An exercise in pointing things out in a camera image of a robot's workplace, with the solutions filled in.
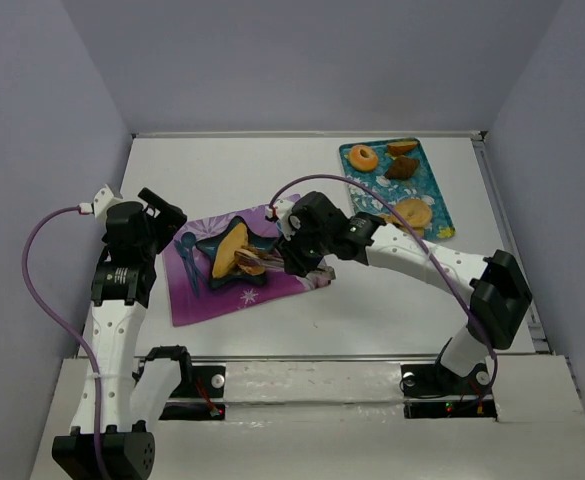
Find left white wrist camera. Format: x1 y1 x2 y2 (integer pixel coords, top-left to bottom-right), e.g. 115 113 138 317
78 184 123 223

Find small round bun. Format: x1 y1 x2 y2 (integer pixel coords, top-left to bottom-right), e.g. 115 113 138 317
234 249 266 276

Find orange glazed donut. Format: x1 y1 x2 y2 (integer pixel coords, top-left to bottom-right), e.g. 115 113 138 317
348 144 379 172

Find flat round bread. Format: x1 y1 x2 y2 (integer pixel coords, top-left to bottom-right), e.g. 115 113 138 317
400 226 425 238

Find teal floral tray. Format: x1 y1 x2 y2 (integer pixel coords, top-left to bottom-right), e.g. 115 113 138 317
339 137 456 241

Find teal star-shaped plate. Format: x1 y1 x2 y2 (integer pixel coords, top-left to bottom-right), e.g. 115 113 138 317
196 215 275 290

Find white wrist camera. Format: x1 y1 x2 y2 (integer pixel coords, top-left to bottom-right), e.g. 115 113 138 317
78 184 123 223
265 199 301 240

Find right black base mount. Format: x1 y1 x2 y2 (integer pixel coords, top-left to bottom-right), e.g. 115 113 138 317
399 363 497 420

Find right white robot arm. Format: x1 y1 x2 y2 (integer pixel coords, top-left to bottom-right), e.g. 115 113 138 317
266 192 532 378

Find metal tongs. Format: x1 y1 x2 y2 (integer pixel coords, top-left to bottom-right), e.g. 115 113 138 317
234 249 336 281

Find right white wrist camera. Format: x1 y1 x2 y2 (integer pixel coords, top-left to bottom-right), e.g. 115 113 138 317
265 199 301 240

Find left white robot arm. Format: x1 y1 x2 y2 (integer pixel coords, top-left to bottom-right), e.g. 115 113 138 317
52 187 192 479

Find dark chocolate bread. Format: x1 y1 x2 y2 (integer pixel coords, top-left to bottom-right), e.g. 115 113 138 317
384 155 420 180

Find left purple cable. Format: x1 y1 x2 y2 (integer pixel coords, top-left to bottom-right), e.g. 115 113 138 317
20 205 111 480

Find brown bread wedge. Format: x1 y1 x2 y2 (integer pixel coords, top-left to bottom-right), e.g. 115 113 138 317
386 140 419 156

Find tan bagel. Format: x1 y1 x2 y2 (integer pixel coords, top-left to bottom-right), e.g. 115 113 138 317
395 198 433 228

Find purple snowflake placemat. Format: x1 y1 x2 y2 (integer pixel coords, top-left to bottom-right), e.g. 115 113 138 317
163 205 330 327

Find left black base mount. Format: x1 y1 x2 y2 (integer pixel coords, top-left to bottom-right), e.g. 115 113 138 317
159 364 226 422

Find long yellow bread loaf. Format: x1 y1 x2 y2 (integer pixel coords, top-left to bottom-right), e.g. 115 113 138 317
212 223 249 279

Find blue plastic spoon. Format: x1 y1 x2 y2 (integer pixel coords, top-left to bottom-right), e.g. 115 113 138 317
181 232 203 278

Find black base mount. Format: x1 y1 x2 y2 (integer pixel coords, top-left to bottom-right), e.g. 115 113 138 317
159 364 226 422
399 363 497 420

